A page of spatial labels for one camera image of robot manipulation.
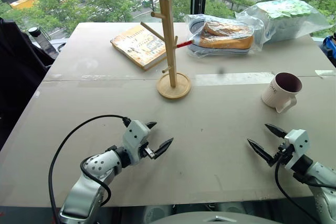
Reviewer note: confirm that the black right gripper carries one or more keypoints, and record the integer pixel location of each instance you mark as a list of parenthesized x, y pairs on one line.
[(287, 153)]

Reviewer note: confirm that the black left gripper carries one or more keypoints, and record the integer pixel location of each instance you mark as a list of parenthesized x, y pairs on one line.
[(147, 151)]

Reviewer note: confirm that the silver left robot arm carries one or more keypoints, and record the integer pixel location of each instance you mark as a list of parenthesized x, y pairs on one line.
[(86, 184)]

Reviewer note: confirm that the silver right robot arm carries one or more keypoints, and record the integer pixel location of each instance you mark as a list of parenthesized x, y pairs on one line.
[(324, 182)]

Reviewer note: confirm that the white ceramic mug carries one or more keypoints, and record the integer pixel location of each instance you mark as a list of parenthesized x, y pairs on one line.
[(275, 95)]

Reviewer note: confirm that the wooden mug tree stand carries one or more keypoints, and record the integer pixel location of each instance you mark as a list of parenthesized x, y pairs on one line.
[(169, 51)]

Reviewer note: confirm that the yellow paperback book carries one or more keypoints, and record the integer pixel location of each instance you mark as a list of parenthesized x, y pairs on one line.
[(140, 45)]

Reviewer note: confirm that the grey rounded robot body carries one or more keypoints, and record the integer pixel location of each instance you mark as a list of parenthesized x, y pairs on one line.
[(215, 219)]

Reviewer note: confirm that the orange canvas sneaker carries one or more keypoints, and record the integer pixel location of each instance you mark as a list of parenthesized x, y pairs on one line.
[(228, 30), (223, 45)]

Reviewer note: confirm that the blue bag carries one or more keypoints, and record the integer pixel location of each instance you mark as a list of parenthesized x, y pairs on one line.
[(330, 48)]

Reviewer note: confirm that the clear plastic shoe bag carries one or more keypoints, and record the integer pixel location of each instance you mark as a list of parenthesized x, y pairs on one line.
[(223, 37)]

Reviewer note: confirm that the large clear plastic bag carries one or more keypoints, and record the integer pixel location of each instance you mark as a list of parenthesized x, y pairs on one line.
[(283, 22)]

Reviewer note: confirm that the white green packet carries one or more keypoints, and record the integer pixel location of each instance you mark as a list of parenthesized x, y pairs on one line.
[(284, 16)]

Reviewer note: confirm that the black chair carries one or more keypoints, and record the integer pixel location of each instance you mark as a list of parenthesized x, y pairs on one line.
[(21, 77)]

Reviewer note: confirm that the black capped bottle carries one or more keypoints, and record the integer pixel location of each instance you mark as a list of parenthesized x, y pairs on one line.
[(38, 35)]

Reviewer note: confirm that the yellow truck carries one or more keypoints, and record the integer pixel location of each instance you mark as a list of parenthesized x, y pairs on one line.
[(23, 3)]

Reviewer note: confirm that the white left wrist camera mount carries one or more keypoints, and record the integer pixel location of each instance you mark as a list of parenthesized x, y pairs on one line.
[(135, 140)]

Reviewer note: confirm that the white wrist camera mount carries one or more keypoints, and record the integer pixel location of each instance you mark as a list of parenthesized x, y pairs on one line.
[(299, 142), (135, 140)]

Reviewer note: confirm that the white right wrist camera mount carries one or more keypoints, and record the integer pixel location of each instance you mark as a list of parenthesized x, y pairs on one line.
[(299, 142)]

